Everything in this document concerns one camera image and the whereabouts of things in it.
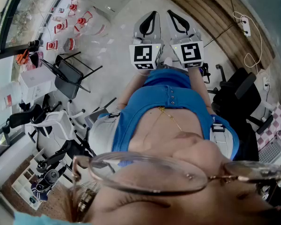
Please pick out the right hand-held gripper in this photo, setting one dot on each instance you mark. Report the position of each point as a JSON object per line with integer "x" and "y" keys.
{"x": 189, "y": 53}

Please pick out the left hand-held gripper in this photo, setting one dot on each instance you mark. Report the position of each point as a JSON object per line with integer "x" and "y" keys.
{"x": 142, "y": 53}

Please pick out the person's right forearm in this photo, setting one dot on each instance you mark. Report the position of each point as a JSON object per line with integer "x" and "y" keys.
{"x": 200, "y": 88}

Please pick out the person's left forearm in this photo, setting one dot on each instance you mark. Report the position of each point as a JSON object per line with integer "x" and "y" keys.
{"x": 132, "y": 88}

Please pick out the person's white shoe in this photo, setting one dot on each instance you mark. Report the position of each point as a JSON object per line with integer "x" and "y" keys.
{"x": 168, "y": 61}

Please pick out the black handheld screen device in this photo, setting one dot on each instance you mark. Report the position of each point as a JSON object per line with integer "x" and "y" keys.
{"x": 204, "y": 71}

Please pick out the person's blue top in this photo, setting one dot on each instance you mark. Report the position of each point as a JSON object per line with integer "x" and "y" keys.
{"x": 159, "y": 95}

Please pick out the black office chair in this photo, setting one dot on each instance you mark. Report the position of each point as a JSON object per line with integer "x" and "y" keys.
{"x": 21, "y": 118}
{"x": 61, "y": 153}
{"x": 238, "y": 95}

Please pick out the black folding chair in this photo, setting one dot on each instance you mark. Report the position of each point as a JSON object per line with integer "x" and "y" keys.
{"x": 68, "y": 78}

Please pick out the small white power strip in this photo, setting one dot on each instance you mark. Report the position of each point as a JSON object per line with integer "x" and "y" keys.
{"x": 265, "y": 83}

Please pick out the grey folding chair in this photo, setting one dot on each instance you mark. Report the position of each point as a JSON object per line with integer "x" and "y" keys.
{"x": 93, "y": 117}

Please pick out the black cylinder flask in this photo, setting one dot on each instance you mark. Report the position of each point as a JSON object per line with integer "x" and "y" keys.
{"x": 35, "y": 43}

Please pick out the white cardboard boxes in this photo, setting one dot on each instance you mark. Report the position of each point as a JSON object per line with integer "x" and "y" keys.
{"x": 36, "y": 83}

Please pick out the white office chair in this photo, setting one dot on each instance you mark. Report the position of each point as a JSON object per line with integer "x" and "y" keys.
{"x": 61, "y": 123}

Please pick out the orange tool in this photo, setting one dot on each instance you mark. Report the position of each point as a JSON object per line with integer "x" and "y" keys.
{"x": 22, "y": 58}

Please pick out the pink checkered cloth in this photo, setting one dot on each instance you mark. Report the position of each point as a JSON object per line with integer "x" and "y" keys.
{"x": 279, "y": 118}

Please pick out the gold rimmed glasses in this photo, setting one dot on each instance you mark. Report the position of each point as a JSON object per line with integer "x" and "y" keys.
{"x": 150, "y": 172}

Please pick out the silver laptop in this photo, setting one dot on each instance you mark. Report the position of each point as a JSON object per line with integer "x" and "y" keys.
{"x": 271, "y": 150}

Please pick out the clear red label bottle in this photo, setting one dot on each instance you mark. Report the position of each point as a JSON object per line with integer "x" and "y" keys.
{"x": 7, "y": 97}

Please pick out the person's face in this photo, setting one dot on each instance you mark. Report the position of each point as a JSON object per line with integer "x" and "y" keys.
{"x": 178, "y": 207}

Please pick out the black white equipment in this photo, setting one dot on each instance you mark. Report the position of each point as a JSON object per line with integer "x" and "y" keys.
{"x": 275, "y": 191}

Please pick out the white shelf unit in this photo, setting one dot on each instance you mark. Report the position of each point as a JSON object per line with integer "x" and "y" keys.
{"x": 25, "y": 184}

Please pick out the teal cloth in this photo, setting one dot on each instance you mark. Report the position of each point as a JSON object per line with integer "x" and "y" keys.
{"x": 37, "y": 219}

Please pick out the black window frame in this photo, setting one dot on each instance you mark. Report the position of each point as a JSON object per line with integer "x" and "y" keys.
{"x": 11, "y": 15}

